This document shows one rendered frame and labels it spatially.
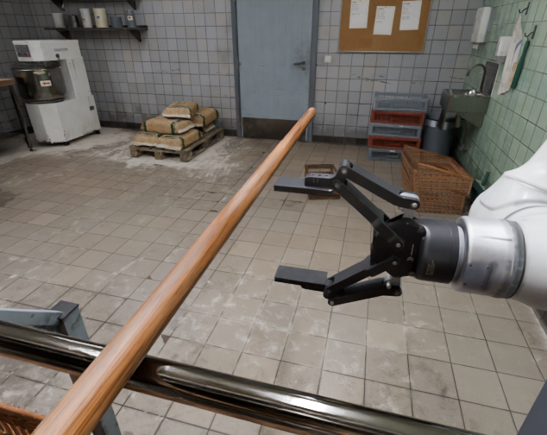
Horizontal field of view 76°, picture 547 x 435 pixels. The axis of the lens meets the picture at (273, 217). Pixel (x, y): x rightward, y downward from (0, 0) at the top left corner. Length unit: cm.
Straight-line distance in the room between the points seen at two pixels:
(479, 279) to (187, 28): 539
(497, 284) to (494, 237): 5
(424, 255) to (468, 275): 5
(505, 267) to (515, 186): 18
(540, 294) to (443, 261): 10
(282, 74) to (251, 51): 52
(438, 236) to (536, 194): 19
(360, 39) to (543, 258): 465
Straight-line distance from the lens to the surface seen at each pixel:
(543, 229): 47
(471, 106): 399
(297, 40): 509
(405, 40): 500
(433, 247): 43
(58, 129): 574
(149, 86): 604
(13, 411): 98
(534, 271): 45
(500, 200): 59
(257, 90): 527
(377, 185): 41
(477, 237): 44
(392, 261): 45
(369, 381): 184
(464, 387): 197
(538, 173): 60
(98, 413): 29
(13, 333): 42
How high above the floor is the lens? 142
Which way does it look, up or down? 28 degrees down
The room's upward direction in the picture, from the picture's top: straight up
